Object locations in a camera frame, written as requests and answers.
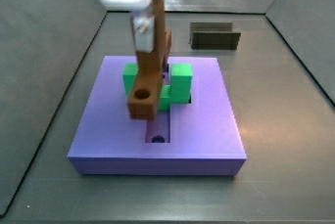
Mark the brown T-shaped block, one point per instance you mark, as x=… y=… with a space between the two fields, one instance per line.
x=143 y=96

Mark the purple base block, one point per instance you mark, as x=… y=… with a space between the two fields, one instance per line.
x=191 y=140

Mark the black angle fixture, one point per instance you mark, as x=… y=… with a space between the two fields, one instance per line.
x=213 y=36

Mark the green U-shaped block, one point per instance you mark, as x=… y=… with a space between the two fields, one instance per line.
x=175 y=91

